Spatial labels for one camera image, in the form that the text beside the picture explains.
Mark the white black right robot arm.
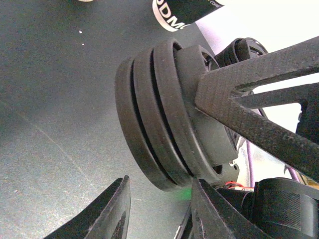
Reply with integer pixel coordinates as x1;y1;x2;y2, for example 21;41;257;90
191;37;319;239

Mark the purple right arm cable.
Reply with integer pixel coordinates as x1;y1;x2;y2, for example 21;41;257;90
245;107;302;189

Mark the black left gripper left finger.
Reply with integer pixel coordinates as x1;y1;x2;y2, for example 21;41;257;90
46;175;131;239

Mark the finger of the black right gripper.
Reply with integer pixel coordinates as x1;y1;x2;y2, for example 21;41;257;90
195;37;319;181

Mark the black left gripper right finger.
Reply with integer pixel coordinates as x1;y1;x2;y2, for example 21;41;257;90
191;178;270;239

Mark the stack of black lids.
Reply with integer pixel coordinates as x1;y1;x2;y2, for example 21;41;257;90
115;50;192;191
214;37;268;67

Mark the tall white cup stack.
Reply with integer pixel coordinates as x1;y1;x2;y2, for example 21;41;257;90
152;0;228;32

